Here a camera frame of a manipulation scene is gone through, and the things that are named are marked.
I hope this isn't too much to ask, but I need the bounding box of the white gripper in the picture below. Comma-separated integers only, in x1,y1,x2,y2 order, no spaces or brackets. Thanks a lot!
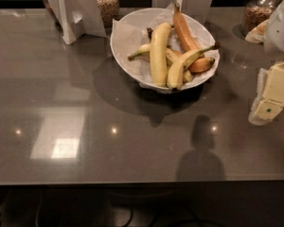
248,61,284,126

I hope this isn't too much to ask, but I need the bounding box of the yellow banana green stem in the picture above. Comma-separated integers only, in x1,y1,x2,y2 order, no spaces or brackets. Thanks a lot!
167,43,220,90

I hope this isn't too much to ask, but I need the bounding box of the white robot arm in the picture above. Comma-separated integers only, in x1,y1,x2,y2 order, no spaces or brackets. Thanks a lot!
248,0,284,126

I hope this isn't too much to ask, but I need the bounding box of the orange ripe banana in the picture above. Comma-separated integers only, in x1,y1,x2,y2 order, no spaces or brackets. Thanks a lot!
172,3,215,74

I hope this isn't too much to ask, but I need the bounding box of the small yellow banana underneath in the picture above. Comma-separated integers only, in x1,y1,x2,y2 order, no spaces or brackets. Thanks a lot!
128,44,193,83

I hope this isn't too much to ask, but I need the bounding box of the white bowl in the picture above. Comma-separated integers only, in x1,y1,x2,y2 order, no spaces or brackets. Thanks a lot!
110,6,220,94

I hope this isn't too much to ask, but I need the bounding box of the large yellow banana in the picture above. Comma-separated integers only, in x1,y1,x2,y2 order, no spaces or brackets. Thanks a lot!
150,23,171,87

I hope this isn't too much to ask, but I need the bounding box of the bread roll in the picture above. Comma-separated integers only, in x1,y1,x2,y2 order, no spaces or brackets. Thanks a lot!
245,20,268,44

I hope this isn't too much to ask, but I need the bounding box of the glass jar with grains right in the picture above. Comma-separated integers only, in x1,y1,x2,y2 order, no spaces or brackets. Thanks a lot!
241,0,282,36

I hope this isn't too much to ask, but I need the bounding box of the glass jar with grains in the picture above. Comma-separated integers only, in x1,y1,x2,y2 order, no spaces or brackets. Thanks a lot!
97,0,119,27
241,0,282,36

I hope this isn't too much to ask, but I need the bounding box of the white paper liner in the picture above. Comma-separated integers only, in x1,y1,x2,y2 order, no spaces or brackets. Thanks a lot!
111,4,220,94

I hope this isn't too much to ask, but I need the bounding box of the glass jar with grains left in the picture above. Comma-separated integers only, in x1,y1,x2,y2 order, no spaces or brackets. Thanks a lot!
97,0,119,27

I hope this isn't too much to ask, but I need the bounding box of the white paper bag left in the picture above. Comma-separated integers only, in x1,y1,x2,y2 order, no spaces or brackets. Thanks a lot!
48,0,106,44

